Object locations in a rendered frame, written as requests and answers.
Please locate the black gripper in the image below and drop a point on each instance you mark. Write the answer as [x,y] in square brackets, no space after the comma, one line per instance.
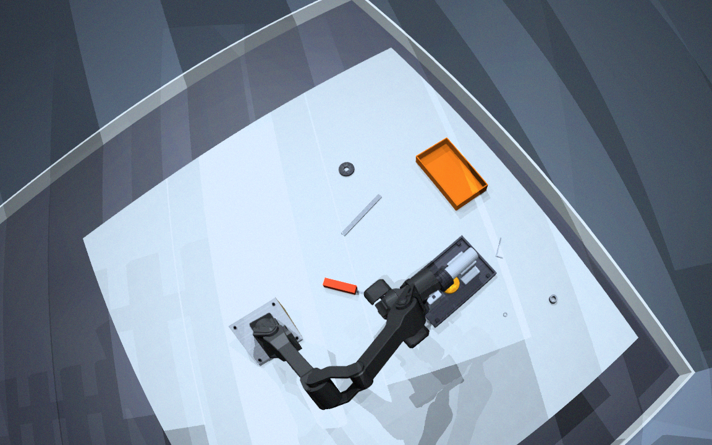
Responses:
[376,291]

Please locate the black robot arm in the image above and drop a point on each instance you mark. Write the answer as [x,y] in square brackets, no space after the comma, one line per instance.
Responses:
[405,309]

